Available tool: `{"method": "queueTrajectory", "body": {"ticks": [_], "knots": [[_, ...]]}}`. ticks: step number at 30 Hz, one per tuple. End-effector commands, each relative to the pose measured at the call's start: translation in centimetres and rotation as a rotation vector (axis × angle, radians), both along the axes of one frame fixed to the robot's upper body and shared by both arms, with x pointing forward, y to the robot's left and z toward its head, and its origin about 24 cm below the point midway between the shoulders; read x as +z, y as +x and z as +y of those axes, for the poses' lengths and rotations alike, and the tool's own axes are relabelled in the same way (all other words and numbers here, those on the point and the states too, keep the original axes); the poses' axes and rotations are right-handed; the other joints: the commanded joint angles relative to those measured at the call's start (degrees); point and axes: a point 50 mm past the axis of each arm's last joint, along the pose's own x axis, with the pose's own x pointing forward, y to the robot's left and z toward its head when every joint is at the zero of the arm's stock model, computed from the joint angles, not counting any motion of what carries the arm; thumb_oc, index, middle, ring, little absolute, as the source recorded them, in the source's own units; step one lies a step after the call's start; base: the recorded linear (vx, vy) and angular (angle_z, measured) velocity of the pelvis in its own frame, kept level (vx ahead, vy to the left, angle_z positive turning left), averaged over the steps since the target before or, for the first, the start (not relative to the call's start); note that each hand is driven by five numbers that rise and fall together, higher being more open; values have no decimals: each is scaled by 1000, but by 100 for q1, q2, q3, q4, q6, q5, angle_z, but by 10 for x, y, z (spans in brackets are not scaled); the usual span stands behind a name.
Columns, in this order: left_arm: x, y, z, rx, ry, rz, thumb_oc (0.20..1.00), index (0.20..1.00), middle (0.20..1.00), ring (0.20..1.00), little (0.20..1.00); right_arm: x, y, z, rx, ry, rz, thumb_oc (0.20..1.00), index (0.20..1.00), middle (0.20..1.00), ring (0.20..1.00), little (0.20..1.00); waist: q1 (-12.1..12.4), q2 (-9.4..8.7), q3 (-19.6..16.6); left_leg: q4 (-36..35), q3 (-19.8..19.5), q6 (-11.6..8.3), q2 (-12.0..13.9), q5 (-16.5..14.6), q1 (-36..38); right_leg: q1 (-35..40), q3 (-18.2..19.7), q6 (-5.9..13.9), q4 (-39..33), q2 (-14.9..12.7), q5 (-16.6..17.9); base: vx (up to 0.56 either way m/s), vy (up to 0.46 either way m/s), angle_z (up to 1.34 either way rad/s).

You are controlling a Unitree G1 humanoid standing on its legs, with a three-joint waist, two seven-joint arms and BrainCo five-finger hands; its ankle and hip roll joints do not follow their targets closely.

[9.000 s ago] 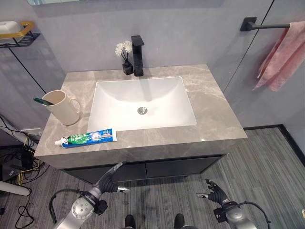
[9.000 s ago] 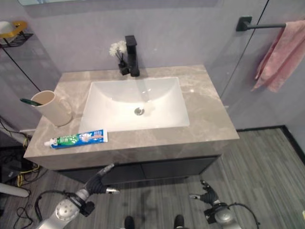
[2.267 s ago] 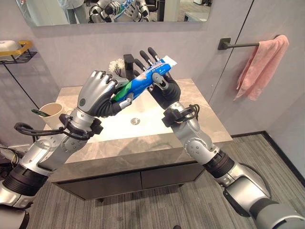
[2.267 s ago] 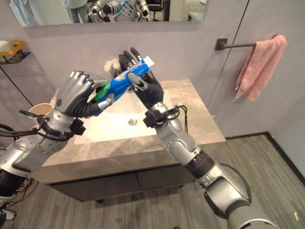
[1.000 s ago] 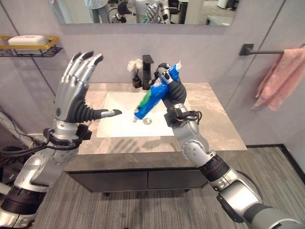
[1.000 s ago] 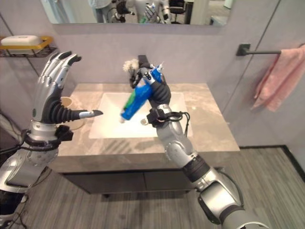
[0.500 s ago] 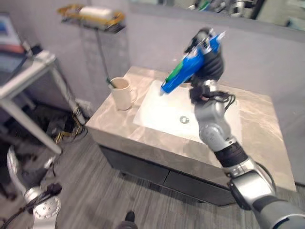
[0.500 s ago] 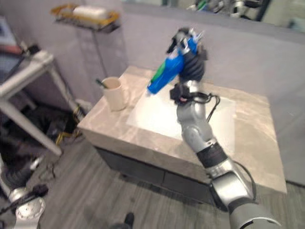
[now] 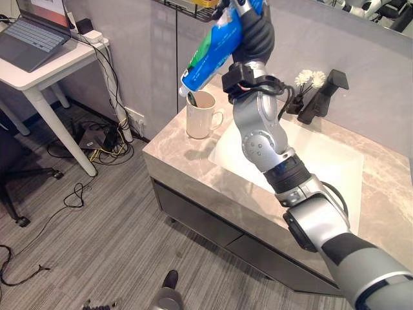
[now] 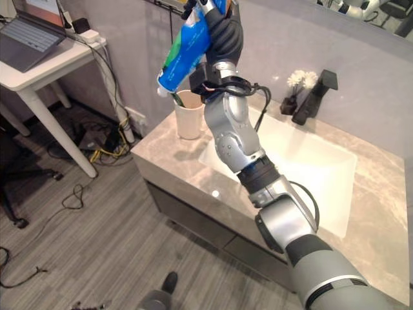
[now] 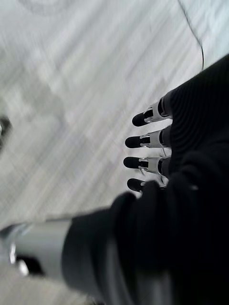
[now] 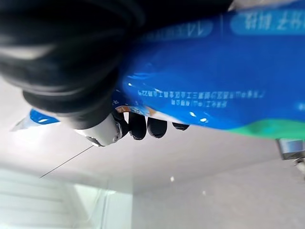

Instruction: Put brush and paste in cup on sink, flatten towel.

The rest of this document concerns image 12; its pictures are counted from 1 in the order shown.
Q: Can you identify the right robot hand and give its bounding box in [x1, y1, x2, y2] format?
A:
[0, 0, 234, 147]

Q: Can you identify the blue toothpaste tube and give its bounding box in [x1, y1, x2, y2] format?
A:
[9, 0, 305, 144]

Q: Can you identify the white ribbed towel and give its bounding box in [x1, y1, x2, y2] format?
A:
[0, 167, 77, 229]

